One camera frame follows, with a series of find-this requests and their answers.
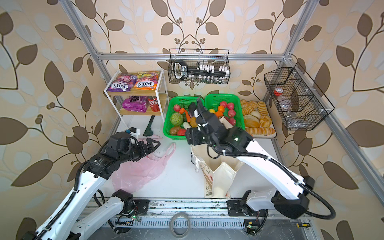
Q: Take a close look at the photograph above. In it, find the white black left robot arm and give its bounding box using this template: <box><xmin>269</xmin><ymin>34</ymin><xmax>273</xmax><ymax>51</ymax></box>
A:
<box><xmin>22</xmin><ymin>132</ymin><xmax>161</xmax><ymax>240</ymax></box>

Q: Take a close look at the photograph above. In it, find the white wooden two-tier shelf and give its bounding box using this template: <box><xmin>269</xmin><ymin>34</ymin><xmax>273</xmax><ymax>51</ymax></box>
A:
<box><xmin>104</xmin><ymin>70</ymin><xmax>170</xmax><ymax>129</ymax></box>

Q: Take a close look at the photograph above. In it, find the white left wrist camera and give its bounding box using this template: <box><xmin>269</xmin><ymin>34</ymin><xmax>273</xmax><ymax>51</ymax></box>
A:
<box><xmin>126</xmin><ymin>127</ymin><xmax>141</xmax><ymax>138</ymax></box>

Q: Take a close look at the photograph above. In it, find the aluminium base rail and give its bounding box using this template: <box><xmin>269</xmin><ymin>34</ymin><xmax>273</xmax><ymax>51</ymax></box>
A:
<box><xmin>79</xmin><ymin>198</ymin><xmax>321</xmax><ymax>240</ymax></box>

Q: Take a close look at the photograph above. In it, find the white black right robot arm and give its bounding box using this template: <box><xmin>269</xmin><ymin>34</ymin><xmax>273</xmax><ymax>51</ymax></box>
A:
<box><xmin>186</xmin><ymin>99</ymin><xmax>336</xmax><ymax>220</ymax></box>

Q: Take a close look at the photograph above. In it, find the orange Fox's candy bag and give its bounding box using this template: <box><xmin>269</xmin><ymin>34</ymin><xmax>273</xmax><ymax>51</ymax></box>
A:
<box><xmin>134</xmin><ymin>71</ymin><xmax>161</xmax><ymax>91</ymax></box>

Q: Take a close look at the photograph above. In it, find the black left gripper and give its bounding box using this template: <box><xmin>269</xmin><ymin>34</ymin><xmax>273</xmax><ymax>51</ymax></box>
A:
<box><xmin>117</xmin><ymin>137</ymin><xmax>161</xmax><ymax>165</ymax></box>

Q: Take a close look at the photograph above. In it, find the black wire basket right wall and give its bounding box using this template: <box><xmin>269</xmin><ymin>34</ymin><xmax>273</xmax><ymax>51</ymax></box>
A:
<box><xmin>264</xmin><ymin>63</ymin><xmax>335</xmax><ymax>131</ymax></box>

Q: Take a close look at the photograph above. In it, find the black wire basket wall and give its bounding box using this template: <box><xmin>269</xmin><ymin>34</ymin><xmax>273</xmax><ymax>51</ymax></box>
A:
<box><xmin>264</xmin><ymin>63</ymin><xmax>335</xmax><ymax>131</ymax></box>
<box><xmin>168</xmin><ymin>48</ymin><xmax>231</xmax><ymax>85</ymax></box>

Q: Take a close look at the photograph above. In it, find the right green plastic basket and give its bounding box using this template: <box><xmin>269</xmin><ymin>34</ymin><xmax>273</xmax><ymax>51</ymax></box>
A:
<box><xmin>205</xmin><ymin>94</ymin><xmax>245</xmax><ymax>129</ymax></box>

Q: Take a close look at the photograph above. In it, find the dark green scraper tool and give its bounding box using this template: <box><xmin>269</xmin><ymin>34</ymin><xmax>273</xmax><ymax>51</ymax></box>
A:
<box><xmin>143</xmin><ymin>116</ymin><xmax>155</xmax><ymax>137</ymax></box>

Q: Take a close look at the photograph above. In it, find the purple Fox's candy bag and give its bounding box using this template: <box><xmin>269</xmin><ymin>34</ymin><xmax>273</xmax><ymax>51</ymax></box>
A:
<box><xmin>107</xmin><ymin>74</ymin><xmax>138</xmax><ymax>93</ymax></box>

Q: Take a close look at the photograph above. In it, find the red cola can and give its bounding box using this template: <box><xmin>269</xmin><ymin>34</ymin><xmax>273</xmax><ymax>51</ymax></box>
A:
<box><xmin>148</xmin><ymin>96</ymin><xmax>160</xmax><ymax>112</ymax></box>

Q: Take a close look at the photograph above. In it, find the orange fruit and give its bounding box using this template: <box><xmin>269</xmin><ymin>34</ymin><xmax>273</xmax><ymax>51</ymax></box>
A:
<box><xmin>218</xmin><ymin>105</ymin><xmax>226</xmax><ymax>113</ymax></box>

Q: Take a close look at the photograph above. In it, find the brown potato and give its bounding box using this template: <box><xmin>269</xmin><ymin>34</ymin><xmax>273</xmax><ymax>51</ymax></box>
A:
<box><xmin>169</xmin><ymin>126</ymin><xmax>181</xmax><ymax>136</ymax></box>

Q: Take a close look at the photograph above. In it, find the red tomato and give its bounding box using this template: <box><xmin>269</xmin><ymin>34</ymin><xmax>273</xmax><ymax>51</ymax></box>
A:
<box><xmin>177</xmin><ymin>129</ymin><xmax>187</xmax><ymax>136</ymax></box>

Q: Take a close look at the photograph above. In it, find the dark purple eggplant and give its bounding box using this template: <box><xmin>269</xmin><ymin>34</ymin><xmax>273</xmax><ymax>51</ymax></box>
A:
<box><xmin>188</xmin><ymin>102</ymin><xmax>197</xmax><ymax>118</ymax></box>

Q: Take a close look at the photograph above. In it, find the red capped plastic bottle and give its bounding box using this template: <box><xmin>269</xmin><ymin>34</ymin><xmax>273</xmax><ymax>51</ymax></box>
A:
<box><xmin>274</xmin><ymin>87</ymin><xmax>286</xmax><ymax>102</ymax></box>

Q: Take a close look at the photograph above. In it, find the tray of bread rolls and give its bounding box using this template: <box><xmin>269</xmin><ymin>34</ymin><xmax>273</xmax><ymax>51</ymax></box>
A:
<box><xmin>241</xmin><ymin>100</ymin><xmax>277</xmax><ymax>139</ymax></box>

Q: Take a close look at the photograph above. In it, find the purple snack packet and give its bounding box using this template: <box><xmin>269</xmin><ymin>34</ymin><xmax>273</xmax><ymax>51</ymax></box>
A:
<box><xmin>123</xmin><ymin>96</ymin><xmax>149</xmax><ymax>113</ymax></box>

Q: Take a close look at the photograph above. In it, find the left green plastic basket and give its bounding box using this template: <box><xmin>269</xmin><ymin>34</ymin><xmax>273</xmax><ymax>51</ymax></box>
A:
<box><xmin>163</xmin><ymin>97</ymin><xmax>204</xmax><ymax>140</ymax></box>

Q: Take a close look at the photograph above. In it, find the green cabbage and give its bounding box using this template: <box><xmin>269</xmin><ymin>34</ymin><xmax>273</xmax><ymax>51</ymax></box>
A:
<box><xmin>170</xmin><ymin>112</ymin><xmax>184</xmax><ymax>126</ymax></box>

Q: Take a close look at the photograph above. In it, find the small yellow screwdriver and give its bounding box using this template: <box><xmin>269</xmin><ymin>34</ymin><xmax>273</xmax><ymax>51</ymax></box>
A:
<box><xmin>296</xmin><ymin>223</ymin><xmax>311</xmax><ymax>228</ymax></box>

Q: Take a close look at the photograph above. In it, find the white radish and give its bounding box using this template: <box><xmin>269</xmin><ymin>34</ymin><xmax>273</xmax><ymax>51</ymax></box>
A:
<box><xmin>183</xmin><ymin>122</ymin><xmax>191</xmax><ymax>129</ymax></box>

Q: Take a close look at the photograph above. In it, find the roll of clear tape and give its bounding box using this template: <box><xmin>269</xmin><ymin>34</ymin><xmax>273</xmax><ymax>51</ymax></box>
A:
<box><xmin>169</xmin><ymin>212</ymin><xmax>192</xmax><ymax>239</ymax></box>

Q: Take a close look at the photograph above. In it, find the orange carrot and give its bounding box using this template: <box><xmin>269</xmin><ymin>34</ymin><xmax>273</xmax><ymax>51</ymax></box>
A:
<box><xmin>179</xmin><ymin>108</ymin><xmax>191</xmax><ymax>123</ymax></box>

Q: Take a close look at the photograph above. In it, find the green plastic basket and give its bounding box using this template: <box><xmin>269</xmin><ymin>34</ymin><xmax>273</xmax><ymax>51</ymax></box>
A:
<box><xmin>163</xmin><ymin>97</ymin><xmax>204</xmax><ymax>140</ymax></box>
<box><xmin>205</xmin><ymin>94</ymin><xmax>245</xmax><ymax>129</ymax></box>

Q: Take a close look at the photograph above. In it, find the pink plastic bag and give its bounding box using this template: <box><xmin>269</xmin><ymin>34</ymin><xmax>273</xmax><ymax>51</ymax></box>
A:
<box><xmin>110</xmin><ymin>142</ymin><xmax>176</xmax><ymax>194</ymax></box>

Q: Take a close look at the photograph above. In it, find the cream canvas tote bag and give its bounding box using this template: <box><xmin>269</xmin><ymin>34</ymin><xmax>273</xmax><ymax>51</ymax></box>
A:
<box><xmin>191</xmin><ymin>144</ymin><xmax>244</xmax><ymax>199</ymax></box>

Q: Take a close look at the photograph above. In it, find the black wire basket back wall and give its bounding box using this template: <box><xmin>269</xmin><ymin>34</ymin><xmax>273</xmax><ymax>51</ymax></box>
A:
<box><xmin>168</xmin><ymin>48</ymin><xmax>231</xmax><ymax>85</ymax></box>

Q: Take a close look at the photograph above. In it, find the yellow potato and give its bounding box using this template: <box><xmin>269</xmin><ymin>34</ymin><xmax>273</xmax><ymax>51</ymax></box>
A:
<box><xmin>190</xmin><ymin>117</ymin><xmax>198</xmax><ymax>128</ymax></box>

